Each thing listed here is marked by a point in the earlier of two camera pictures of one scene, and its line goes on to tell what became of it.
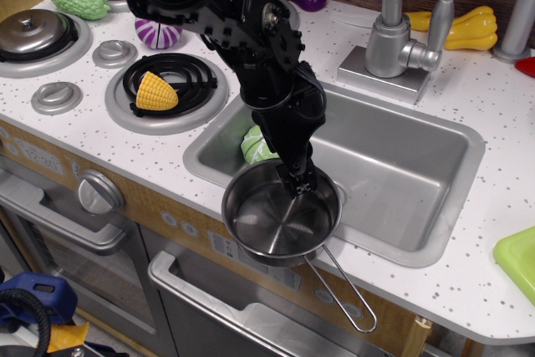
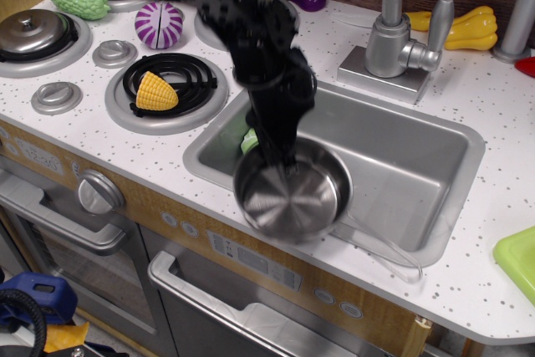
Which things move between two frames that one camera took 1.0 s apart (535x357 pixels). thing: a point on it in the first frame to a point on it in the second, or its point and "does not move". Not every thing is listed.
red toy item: x=526 y=65 does not move
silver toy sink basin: x=407 y=176 does not move
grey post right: x=519 y=34 does not move
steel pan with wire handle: x=274 y=226 to x=309 y=203
